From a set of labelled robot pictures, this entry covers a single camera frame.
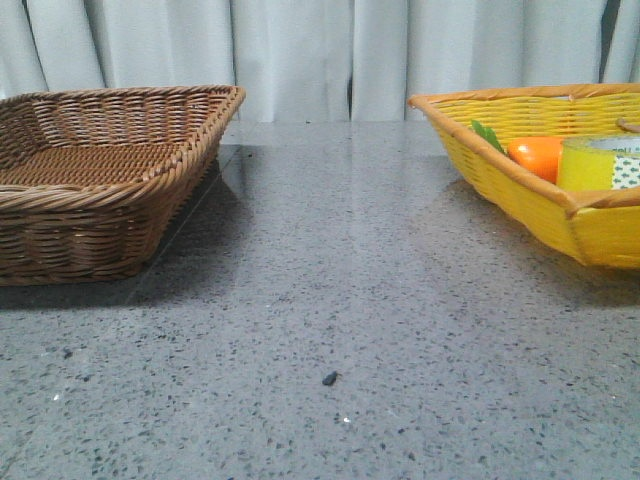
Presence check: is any yellow tape roll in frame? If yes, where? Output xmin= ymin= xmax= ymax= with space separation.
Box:
xmin=556 ymin=135 xmax=639 ymax=191

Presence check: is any yellow woven basket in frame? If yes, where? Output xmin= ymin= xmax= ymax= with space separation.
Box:
xmin=408 ymin=83 xmax=639 ymax=269

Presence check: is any brown wicker basket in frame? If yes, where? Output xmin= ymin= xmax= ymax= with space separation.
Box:
xmin=1 ymin=85 xmax=246 ymax=286

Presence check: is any orange toy carrot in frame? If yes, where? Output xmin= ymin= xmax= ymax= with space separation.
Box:
xmin=471 ymin=120 xmax=563 ymax=184

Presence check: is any small black debris piece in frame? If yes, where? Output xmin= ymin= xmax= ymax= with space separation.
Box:
xmin=322 ymin=371 xmax=338 ymax=386

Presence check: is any white curtain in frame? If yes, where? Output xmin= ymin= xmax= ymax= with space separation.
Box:
xmin=1 ymin=1 xmax=639 ymax=122

